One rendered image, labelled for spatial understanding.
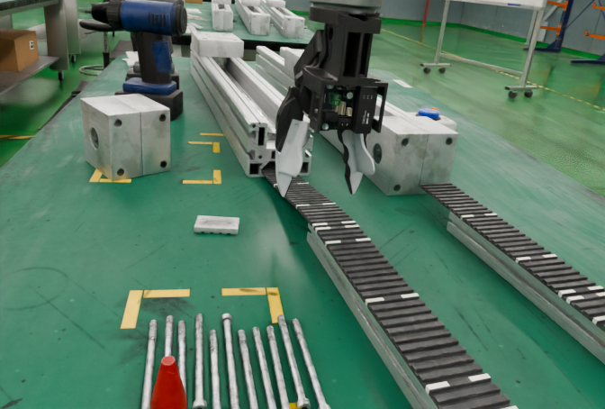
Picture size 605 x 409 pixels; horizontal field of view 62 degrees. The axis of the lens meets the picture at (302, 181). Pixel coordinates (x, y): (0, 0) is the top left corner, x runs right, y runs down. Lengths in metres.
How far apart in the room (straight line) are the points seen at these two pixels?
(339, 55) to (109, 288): 0.31
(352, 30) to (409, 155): 0.29
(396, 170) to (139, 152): 0.37
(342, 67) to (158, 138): 0.35
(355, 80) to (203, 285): 0.25
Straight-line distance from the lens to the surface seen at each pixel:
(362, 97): 0.51
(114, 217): 0.65
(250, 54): 2.49
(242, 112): 0.79
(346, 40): 0.49
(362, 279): 0.47
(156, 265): 0.54
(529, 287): 0.58
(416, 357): 0.40
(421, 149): 0.75
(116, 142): 0.73
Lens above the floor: 1.07
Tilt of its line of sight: 22 degrees down
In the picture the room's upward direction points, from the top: 5 degrees clockwise
